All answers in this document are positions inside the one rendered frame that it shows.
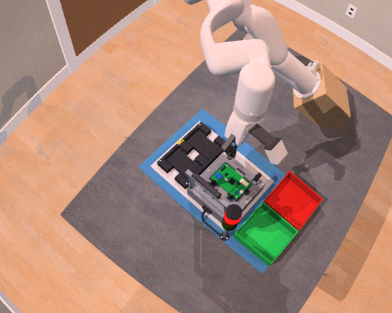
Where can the red bin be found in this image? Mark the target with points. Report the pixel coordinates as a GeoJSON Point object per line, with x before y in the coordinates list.
{"type": "Point", "coordinates": [294, 199]}

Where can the green bin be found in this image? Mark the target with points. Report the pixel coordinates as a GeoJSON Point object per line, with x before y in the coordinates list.
{"type": "Point", "coordinates": [265, 234]}

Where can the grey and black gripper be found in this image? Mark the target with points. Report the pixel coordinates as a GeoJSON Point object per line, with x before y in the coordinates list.
{"type": "Point", "coordinates": [237, 131]}

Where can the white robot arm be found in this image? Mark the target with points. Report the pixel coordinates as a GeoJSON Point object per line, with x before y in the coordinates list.
{"type": "Point", "coordinates": [251, 60]}

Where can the green circuit board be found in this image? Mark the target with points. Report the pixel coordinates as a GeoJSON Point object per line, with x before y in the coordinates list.
{"type": "Point", "coordinates": [231, 181]}

